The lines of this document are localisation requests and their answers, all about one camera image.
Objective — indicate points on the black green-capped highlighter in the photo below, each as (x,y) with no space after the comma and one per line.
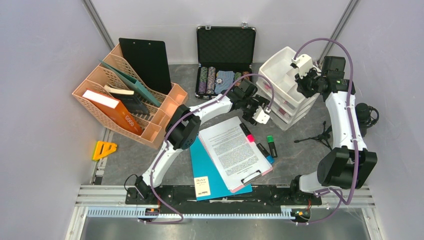
(272,146)

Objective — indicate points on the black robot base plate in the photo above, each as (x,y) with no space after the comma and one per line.
(273,194)

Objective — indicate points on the aluminium slotted rail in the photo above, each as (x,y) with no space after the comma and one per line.
(142,213)

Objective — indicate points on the black blue-capped highlighter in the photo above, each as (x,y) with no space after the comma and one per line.
(265,153)

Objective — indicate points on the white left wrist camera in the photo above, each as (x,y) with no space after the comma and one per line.
(262,115)

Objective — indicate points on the black pink-capped highlighter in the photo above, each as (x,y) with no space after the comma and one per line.
(247,133)

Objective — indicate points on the blue plastic folder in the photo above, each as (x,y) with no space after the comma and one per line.
(208,183)

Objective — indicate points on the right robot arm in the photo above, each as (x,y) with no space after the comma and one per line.
(349,162)

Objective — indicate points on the white drawer organizer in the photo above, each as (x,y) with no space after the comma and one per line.
(289,106)

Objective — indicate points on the black clipboard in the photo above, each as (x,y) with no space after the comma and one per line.
(148,58)

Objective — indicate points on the orange Good Morning book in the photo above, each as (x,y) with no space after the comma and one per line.
(115,110)

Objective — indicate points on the peach plastic file organizer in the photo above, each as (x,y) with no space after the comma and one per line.
(154,124)

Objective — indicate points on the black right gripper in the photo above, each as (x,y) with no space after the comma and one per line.
(300,84)

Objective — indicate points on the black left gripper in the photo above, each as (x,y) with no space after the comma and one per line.
(260,101)

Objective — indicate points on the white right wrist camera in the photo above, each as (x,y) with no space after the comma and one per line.
(303,63)

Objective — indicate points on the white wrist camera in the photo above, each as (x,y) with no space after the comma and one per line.
(262,115)
(303,63)

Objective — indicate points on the black poker chip case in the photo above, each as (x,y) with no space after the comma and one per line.
(222,49)

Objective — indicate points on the yellow triangular stand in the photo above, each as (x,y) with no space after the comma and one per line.
(102,149)

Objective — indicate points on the teal folder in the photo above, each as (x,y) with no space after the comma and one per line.
(133,84)

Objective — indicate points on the Nineteen Eighty-Four dark book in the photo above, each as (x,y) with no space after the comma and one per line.
(129,99)

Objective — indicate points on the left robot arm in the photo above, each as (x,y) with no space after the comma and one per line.
(184,126)

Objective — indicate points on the black microphone on tripod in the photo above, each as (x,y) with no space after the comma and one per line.
(367,116)

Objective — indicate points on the pink clipboard with paper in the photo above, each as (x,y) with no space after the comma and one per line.
(238,161)

